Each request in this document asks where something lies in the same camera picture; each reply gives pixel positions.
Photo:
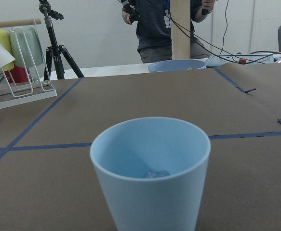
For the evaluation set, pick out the light blue cup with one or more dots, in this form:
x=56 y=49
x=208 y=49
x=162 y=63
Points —
x=152 y=172

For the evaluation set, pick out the blue bowl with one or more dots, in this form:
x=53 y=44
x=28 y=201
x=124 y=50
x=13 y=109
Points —
x=176 y=65

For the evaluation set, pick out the standing person grey shirt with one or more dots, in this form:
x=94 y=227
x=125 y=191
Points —
x=154 y=27

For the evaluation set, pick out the blue teach pendant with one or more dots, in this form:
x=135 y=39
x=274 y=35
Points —
x=245 y=59

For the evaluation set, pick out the green cup on rack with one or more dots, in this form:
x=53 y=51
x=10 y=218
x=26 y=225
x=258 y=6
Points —
x=25 y=46

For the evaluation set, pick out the yellow cup on rack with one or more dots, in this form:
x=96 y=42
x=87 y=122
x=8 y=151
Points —
x=3 y=45

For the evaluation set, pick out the black camera tripod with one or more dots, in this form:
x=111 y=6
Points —
x=53 y=53

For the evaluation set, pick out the wooden post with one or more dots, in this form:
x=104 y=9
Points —
x=180 y=29

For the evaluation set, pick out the white wire cup rack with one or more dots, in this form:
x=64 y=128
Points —
x=12 y=94

